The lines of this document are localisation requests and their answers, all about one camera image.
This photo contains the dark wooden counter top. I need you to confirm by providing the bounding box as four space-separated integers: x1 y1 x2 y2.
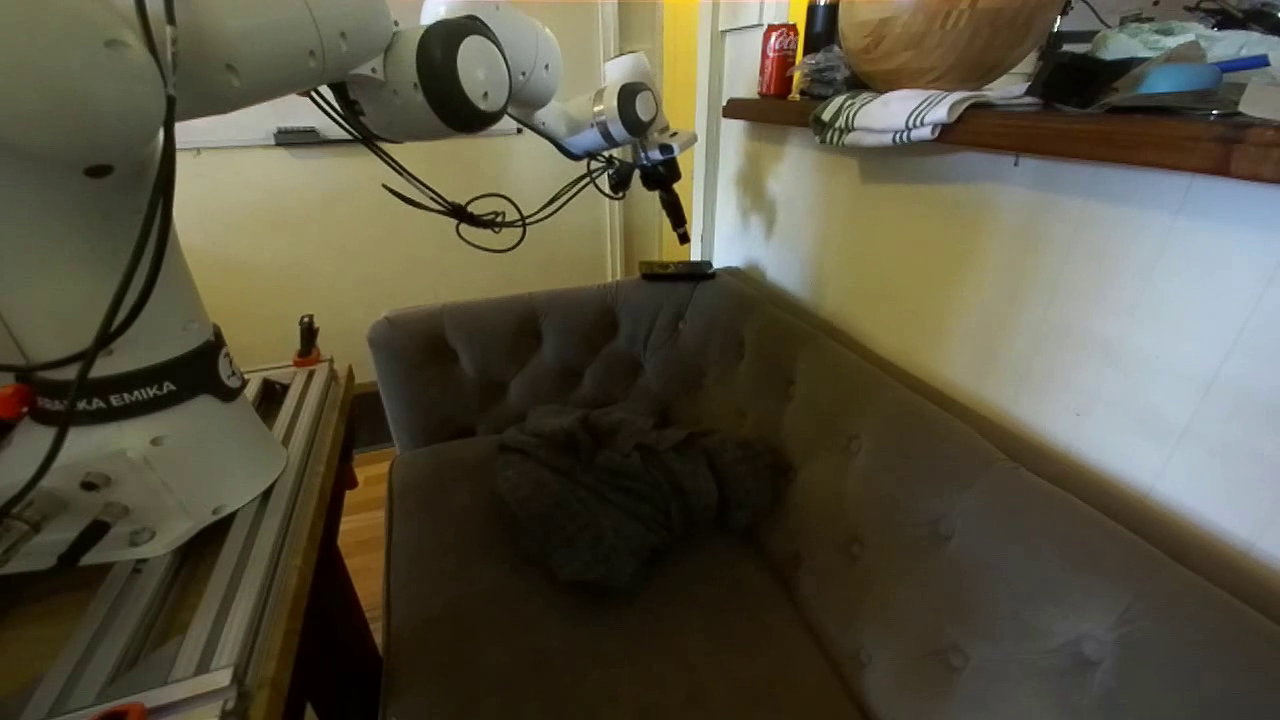
721 93 1280 189

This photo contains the black tray with blue lid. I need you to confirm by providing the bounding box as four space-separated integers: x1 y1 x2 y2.
1037 28 1272 116

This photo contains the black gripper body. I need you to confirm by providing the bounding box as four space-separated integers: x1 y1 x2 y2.
602 140 689 194

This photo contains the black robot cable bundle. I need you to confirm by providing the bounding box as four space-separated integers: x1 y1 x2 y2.
0 0 645 524

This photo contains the small orange clamp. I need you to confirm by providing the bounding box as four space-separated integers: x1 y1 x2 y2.
292 312 329 371

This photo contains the aluminium frame robot table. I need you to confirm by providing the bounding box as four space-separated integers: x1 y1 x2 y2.
0 357 385 720

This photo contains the black remote control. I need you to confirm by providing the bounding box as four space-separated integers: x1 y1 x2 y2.
637 256 721 284

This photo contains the green striped white towel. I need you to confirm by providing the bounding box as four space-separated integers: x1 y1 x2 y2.
811 52 1043 152

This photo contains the dark grey crumpled blanket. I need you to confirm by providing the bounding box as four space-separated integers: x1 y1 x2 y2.
484 395 796 596

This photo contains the black bottle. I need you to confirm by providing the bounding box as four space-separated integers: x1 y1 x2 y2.
800 0 845 56

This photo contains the brown tufted sofa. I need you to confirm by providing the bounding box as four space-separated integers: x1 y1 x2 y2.
364 262 1280 720

